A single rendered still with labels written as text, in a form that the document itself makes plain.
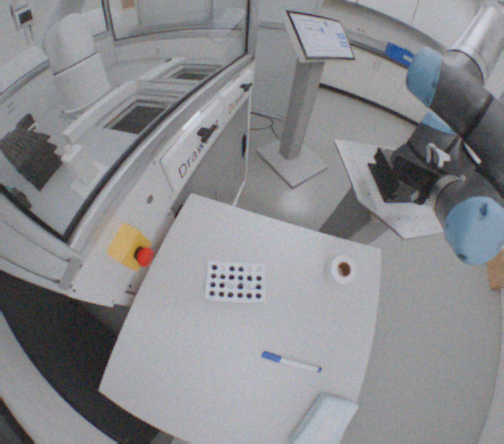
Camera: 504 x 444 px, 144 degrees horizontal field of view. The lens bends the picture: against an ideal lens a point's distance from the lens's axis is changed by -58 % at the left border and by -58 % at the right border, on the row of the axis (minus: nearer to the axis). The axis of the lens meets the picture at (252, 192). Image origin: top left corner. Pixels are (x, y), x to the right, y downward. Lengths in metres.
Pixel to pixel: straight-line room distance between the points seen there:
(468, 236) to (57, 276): 0.51
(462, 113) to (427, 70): 0.06
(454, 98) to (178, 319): 0.59
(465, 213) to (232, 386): 0.48
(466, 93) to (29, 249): 0.54
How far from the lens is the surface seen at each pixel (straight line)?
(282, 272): 0.48
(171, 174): 0.46
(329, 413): 0.51
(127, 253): 0.38
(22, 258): 0.32
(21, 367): 0.71
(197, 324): 0.47
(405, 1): 3.76
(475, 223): 0.24
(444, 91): 0.27
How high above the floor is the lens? 1.22
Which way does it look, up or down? 54 degrees down
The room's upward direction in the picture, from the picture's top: 5 degrees clockwise
